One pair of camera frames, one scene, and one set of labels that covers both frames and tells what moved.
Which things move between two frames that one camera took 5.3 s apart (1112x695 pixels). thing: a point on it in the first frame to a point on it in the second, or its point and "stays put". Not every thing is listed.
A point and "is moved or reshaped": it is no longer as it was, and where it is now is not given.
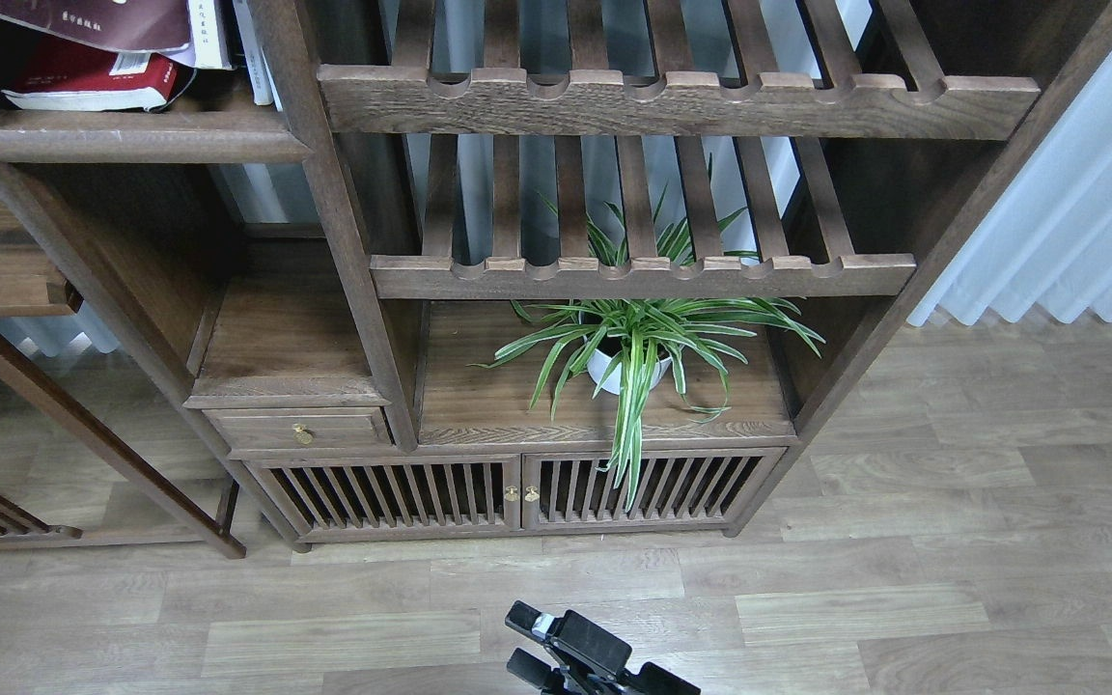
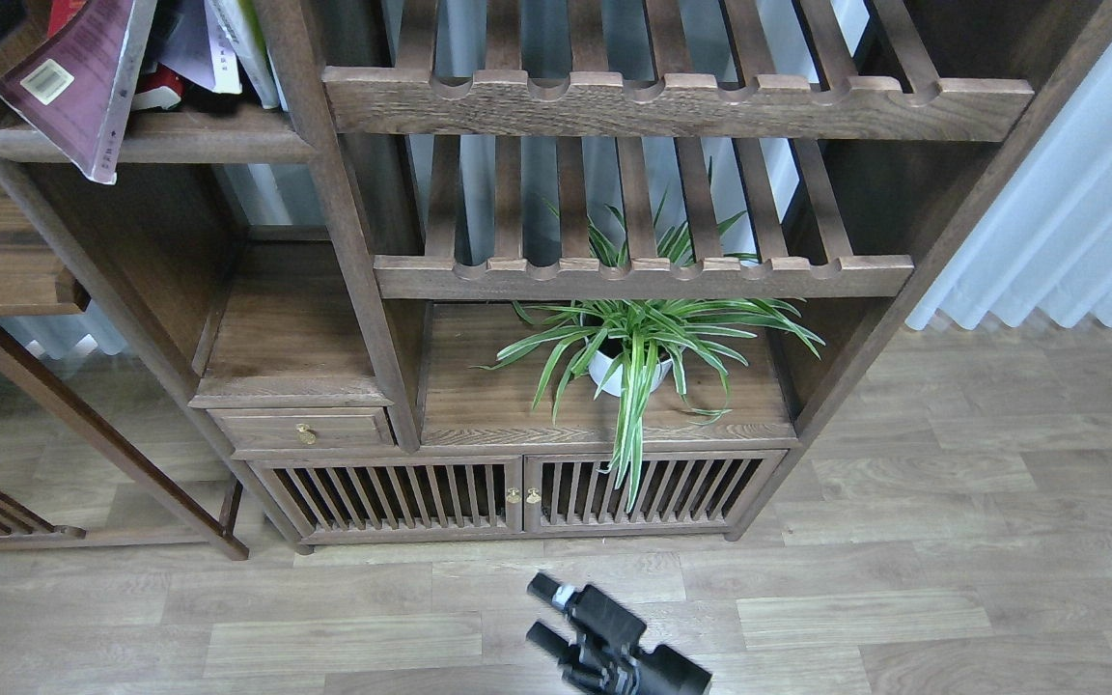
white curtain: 1086,220 stays put
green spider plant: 630,347 stays put
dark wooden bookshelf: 468,272 stays put
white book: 205,48 is moved or reshaped
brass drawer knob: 302,434 stays put
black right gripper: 592,660 to 609,659
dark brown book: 136,26 to 78,83
